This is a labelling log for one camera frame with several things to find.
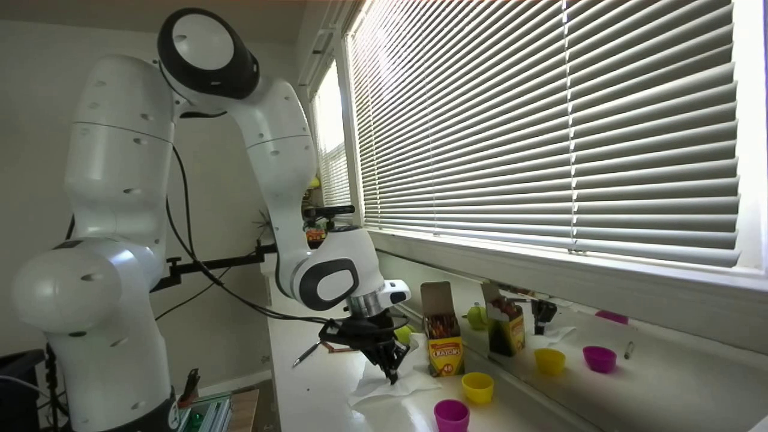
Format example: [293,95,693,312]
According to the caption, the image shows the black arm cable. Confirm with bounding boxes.
[162,141,330,327]

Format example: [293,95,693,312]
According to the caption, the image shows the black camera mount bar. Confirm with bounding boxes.
[156,244,276,291]

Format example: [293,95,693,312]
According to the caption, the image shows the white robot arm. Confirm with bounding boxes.
[11,7,408,432]

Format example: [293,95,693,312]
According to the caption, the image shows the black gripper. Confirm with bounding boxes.
[318,312,411,383]

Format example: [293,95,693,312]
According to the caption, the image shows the dark crayon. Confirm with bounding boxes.
[293,343,318,369]

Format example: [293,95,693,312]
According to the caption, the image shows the yellow-green ball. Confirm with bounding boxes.
[396,323,414,345]

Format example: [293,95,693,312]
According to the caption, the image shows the white window blinds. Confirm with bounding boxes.
[349,0,739,265]

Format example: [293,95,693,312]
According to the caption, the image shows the magenta plastic cup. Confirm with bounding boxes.
[433,397,469,432]

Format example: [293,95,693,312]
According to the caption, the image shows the yellow crayon box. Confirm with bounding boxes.
[419,281,462,377]

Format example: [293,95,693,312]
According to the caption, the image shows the yellow plastic cup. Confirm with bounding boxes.
[460,372,495,405]

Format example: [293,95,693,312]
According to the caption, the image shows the white napkin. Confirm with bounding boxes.
[347,365,436,407]

